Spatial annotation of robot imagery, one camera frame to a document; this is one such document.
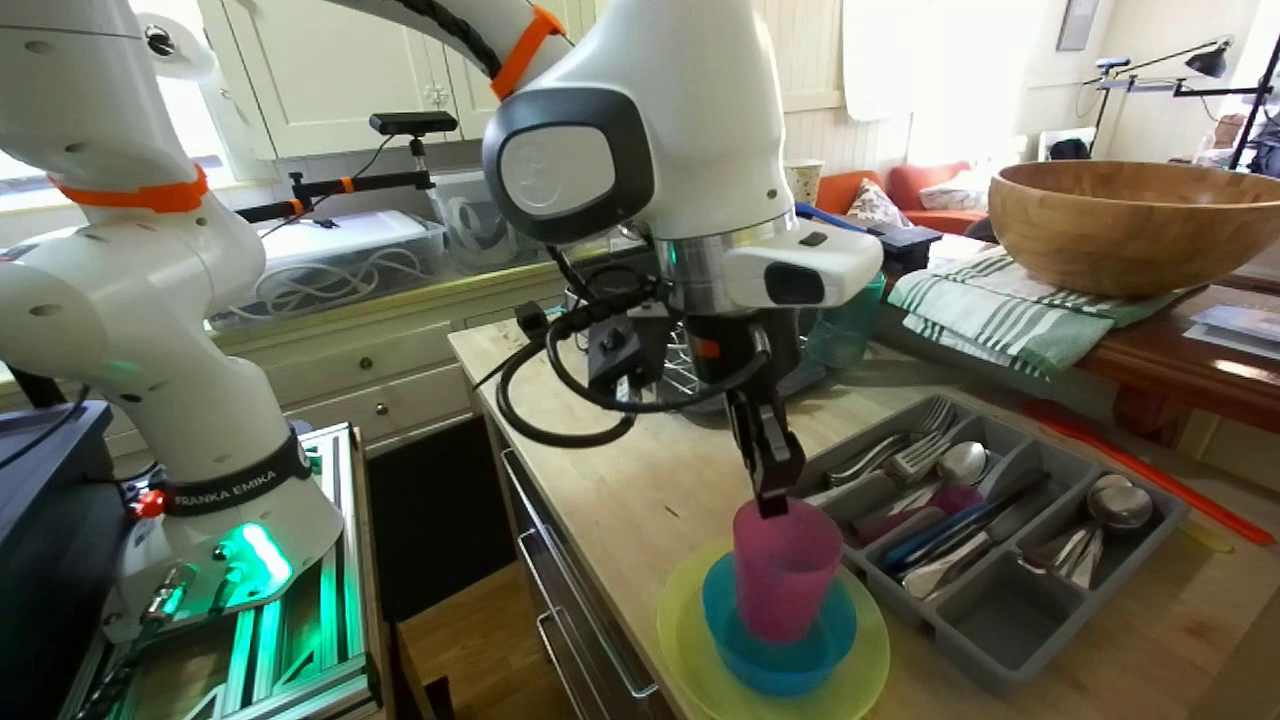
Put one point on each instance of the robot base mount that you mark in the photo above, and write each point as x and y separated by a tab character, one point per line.
207	550

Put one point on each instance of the teal plastic cup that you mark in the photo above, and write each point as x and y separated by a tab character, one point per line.
838	337

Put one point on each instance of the wooden bowl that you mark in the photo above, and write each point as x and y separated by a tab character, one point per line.
1130	226

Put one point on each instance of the camera on tripod arm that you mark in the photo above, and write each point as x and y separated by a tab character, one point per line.
408	120

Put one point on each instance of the green plastic plate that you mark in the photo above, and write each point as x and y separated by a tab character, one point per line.
725	675

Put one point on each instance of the grey cutlery tray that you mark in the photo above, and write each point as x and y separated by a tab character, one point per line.
987	534

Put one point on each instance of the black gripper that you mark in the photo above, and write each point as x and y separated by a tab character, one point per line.
740	367

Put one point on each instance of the green striped towel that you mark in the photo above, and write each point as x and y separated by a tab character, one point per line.
997	313

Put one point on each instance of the blue plastic bowl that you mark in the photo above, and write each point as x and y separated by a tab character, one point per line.
782	640

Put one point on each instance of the pink plastic cup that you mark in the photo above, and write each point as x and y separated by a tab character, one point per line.
782	567

